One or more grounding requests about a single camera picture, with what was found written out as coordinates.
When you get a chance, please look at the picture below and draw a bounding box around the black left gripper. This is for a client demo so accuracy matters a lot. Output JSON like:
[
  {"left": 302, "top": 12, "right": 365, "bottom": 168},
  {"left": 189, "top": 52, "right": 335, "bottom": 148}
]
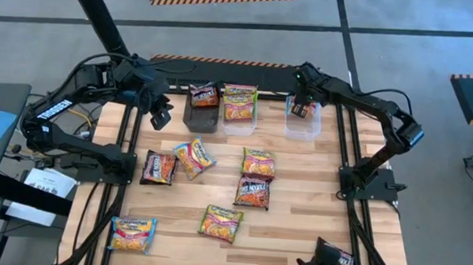
[{"left": 133, "top": 79, "right": 177, "bottom": 133}]

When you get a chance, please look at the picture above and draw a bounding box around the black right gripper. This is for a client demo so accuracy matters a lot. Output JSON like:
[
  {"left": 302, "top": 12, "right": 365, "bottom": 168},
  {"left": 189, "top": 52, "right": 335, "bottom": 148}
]
[{"left": 291, "top": 82, "right": 325, "bottom": 122}]

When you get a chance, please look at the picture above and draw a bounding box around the black Fire Noodle pack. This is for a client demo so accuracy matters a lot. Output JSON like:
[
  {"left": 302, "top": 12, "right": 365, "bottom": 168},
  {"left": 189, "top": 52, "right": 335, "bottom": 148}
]
[
  {"left": 139, "top": 148, "right": 178, "bottom": 188},
  {"left": 313, "top": 237, "right": 357, "bottom": 265},
  {"left": 233, "top": 174, "right": 272, "bottom": 212},
  {"left": 187, "top": 80, "right": 222, "bottom": 109}
]

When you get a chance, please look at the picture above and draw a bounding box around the Maruchan lime chili shrimp pack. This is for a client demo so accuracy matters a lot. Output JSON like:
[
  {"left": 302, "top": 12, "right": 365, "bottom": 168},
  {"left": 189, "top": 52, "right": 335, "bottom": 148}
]
[
  {"left": 222, "top": 82, "right": 259, "bottom": 98},
  {"left": 240, "top": 147, "right": 278, "bottom": 181},
  {"left": 221, "top": 91, "right": 259, "bottom": 124},
  {"left": 197, "top": 202, "right": 246, "bottom": 246}
]

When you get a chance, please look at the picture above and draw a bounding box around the clear plastic bin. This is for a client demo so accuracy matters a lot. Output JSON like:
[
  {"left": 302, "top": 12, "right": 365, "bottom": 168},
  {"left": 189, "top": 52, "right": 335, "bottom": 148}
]
[
  {"left": 282, "top": 94, "right": 324, "bottom": 143},
  {"left": 219, "top": 85, "right": 261, "bottom": 138}
]

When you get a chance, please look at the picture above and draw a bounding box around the dark grey plastic bin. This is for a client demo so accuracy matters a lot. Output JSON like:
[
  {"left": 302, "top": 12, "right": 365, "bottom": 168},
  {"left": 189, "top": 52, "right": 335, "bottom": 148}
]
[{"left": 181, "top": 82, "right": 222, "bottom": 135}]

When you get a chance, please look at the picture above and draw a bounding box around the white paper sheet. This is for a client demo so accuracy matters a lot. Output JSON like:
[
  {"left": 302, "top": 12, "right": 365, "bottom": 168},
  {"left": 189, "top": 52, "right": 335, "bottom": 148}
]
[{"left": 4, "top": 165, "right": 79, "bottom": 230}]

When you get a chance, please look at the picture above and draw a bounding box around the black desk crossbar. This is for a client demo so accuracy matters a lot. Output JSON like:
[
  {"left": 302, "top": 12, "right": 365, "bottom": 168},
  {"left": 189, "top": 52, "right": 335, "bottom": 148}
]
[{"left": 0, "top": 172, "right": 76, "bottom": 218}]

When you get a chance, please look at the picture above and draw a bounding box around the black aluminium table frame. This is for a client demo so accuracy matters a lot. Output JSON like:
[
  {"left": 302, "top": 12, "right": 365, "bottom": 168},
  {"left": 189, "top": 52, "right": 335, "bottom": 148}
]
[{"left": 59, "top": 77, "right": 426, "bottom": 265}]

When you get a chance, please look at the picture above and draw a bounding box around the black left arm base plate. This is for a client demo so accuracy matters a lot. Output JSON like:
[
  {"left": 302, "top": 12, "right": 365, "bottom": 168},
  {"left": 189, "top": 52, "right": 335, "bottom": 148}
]
[{"left": 74, "top": 150, "right": 138, "bottom": 187}]

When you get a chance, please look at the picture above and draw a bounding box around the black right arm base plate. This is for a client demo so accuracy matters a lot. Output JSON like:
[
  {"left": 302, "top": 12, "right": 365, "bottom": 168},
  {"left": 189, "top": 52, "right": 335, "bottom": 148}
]
[{"left": 337, "top": 164, "right": 409, "bottom": 203}]

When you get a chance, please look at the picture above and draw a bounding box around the black camera pole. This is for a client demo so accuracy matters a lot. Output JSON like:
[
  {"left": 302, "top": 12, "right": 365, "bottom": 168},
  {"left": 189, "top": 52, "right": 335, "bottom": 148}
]
[{"left": 55, "top": 0, "right": 141, "bottom": 66}]

